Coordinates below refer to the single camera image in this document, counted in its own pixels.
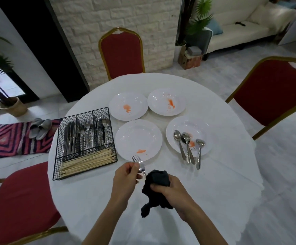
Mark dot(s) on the person's left forearm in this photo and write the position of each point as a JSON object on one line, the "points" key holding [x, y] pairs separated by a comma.
{"points": [[104, 227]]}

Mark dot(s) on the small grey box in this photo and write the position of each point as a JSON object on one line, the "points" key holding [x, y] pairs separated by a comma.
{"points": [[194, 51]]}

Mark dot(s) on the cream sofa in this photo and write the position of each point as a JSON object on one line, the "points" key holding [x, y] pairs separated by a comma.
{"points": [[239, 35]]}

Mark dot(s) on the black remote control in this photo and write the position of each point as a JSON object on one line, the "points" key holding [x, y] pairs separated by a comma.
{"points": [[239, 23]]}

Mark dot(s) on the person's left hand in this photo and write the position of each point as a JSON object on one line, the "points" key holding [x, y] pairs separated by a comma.
{"points": [[125, 183]]}

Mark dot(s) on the pink striped rug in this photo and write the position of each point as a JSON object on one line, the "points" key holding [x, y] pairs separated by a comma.
{"points": [[5, 140]]}

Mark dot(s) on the black framed glass door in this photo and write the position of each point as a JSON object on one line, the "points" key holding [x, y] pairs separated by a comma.
{"points": [[10, 84]]}

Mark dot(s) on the bundle of wooden chopsticks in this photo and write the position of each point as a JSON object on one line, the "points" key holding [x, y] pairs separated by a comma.
{"points": [[86, 162]]}

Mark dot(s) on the black cleaning cloth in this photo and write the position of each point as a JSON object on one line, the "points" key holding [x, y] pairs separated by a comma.
{"points": [[158, 178]]}

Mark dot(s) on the tall palm in woven pot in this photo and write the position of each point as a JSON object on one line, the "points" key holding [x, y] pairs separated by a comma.
{"points": [[12, 107]]}

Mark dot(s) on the white round tablecloth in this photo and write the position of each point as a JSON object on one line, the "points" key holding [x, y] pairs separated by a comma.
{"points": [[214, 181]]}

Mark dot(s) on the blue cushion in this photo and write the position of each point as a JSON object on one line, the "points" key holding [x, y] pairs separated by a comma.
{"points": [[215, 27]]}

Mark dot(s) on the orange brown crate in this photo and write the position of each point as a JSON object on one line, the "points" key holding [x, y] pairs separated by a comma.
{"points": [[194, 62]]}

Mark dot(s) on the grey slipper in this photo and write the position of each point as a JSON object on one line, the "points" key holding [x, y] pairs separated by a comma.
{"points": [[44, 128], [35, 127]]}

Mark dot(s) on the red gold banquet chair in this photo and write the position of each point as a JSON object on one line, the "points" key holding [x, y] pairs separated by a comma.
{"points": [[122, 53], [23, 201], [270, 94]]}

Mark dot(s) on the person's right hand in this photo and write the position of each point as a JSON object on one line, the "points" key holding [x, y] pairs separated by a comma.
{"points": [[178, 199]]}

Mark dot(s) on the steel fork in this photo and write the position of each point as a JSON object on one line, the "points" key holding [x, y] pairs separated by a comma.
{"points": [[142, 170]]}

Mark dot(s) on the potted palm in white pot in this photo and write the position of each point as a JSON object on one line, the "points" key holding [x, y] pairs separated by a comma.
{"points": [[201, 10]]}

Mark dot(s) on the white plate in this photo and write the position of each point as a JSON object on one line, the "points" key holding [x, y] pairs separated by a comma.
{"points": [[137, 135], [199, 127], [135, 102], [158, 99]]}

